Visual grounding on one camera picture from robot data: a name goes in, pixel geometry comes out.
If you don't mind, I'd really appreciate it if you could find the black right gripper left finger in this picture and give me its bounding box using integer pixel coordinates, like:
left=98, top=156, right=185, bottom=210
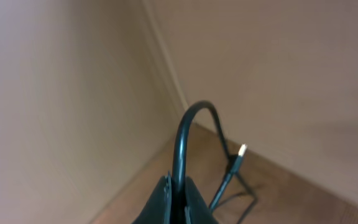
left=132, top=173, right=172, bottom=224

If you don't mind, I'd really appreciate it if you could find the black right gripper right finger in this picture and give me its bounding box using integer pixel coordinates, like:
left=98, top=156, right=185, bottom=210
left=185, top=177, right=218, bottom=224

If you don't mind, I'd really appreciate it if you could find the black separated usb cable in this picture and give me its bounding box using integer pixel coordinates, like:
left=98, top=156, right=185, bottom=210
left=172, top=100, right=258, bottom=224

